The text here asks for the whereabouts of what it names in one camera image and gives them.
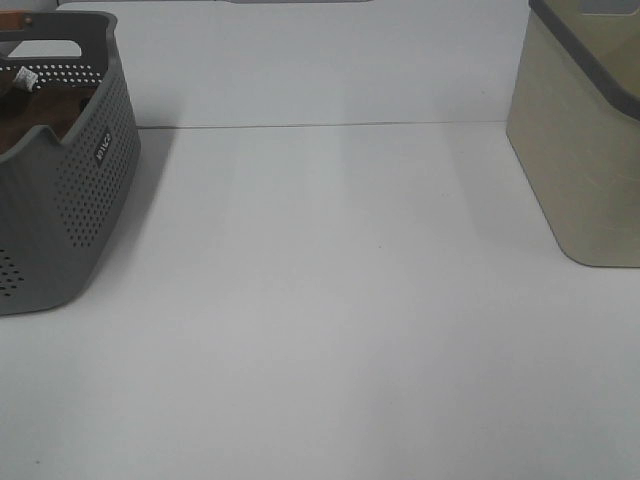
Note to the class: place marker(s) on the brown towel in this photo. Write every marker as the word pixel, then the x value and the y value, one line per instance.
pixel 50 95

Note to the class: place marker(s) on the grey perforated laundry basket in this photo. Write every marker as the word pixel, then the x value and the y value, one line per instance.
pixel 61 198

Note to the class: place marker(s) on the beige plastic basket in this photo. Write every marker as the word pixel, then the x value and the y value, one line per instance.
pixel 574 125

